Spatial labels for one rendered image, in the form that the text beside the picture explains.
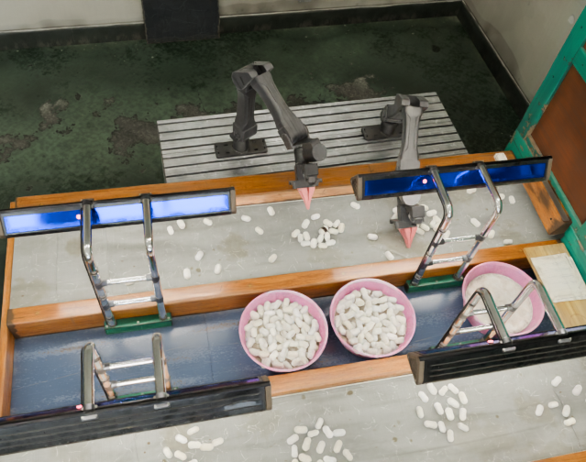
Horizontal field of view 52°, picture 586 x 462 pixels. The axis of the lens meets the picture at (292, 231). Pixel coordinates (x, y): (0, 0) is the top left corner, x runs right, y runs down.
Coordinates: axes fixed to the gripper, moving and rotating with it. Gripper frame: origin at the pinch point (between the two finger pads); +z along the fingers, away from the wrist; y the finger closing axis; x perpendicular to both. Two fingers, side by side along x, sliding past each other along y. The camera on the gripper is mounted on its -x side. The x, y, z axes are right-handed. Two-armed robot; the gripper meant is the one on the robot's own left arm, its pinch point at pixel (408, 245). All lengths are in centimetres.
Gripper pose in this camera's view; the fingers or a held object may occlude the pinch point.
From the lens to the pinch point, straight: 206.0
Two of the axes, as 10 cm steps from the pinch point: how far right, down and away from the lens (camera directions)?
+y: 9.8, -1.2, 1.8
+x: -1.9, -1.2, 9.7
